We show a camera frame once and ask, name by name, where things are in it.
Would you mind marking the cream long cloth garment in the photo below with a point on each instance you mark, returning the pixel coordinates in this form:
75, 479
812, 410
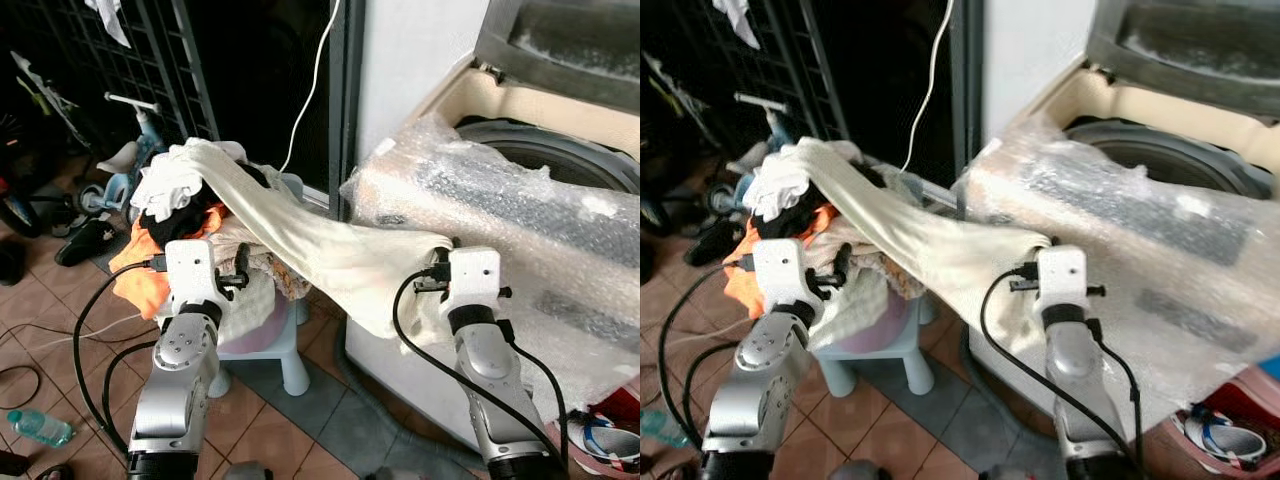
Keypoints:
330, 255
930, 250

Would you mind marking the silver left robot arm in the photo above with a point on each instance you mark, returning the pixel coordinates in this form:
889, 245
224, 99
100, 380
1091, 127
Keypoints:
755, 385
180, 380

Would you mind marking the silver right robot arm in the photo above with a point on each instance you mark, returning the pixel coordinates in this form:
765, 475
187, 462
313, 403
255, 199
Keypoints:
495, 390
1080, 390

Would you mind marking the white top-load washing machine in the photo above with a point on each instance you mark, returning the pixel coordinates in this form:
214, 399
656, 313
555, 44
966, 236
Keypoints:
1030, 60
420, 60

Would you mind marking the grey washing machine lid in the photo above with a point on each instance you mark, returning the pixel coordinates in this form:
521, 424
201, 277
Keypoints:
560, 40
1180, 40

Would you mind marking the beige patterned towel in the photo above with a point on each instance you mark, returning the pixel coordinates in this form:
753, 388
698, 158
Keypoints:
262, 262
875, 268

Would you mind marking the pink laundry basket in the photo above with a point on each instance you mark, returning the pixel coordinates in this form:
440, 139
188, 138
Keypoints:
880, 330
258, 330

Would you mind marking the black cloth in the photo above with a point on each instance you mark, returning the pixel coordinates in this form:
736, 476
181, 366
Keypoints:
790, 218
185, 222

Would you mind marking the orange cloth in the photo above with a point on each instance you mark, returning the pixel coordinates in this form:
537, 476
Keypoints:
140, 275
738, 275

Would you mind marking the clear bubble wrap sheet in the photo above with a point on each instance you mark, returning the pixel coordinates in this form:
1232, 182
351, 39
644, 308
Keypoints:
1120, 215
500, 215

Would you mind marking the white crumpled cloth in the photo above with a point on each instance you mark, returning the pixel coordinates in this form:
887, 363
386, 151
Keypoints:
785, 185
170, 185

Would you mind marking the black shoe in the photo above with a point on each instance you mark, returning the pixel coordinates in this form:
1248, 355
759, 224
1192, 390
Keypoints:
85, 243
715, 243

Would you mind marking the light blue child tricycle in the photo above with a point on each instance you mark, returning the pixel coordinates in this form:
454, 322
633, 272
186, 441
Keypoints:
765, 130
130, 165

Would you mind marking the clear plastic water bottle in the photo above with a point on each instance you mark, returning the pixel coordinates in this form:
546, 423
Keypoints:
662, 427
40, 427

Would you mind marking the red plastic basin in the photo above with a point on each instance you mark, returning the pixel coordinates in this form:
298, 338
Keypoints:
1250, 400
620, 405

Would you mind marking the black metal grid gate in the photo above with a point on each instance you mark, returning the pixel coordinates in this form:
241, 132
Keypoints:
150, 60
790, 55

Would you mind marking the white and blue container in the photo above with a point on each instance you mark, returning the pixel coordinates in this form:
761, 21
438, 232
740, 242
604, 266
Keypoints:
605, 442
1225, 440

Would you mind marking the white hanging cloth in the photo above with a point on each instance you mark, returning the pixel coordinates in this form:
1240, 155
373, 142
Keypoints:
738, 18
110, 20

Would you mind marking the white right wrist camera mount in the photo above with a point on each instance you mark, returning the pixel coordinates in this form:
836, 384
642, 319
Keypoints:
1062, 275
474, 278

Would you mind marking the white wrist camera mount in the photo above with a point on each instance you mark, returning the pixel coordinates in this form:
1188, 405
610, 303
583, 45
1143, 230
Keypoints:
188, 272
474, 278
1062, 275
778, 272

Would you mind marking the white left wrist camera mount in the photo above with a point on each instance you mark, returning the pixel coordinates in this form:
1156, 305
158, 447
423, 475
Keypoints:
778, 272
188, 272

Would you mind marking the dark grey door frame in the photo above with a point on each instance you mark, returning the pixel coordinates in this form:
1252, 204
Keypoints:
345, 90
968, 80

